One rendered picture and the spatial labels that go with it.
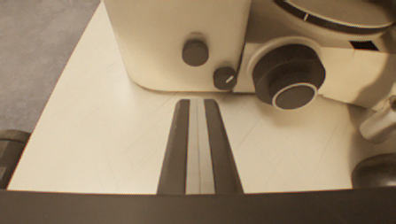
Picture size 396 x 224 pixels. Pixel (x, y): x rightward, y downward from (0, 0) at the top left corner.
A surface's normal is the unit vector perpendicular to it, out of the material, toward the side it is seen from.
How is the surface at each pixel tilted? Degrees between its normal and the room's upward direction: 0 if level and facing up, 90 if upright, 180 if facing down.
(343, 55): 53
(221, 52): 90
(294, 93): 90
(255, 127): 0
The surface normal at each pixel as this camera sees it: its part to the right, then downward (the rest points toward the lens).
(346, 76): -0.31, 0.77
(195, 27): 0.01, 0.82
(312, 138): 0.04, -0.57
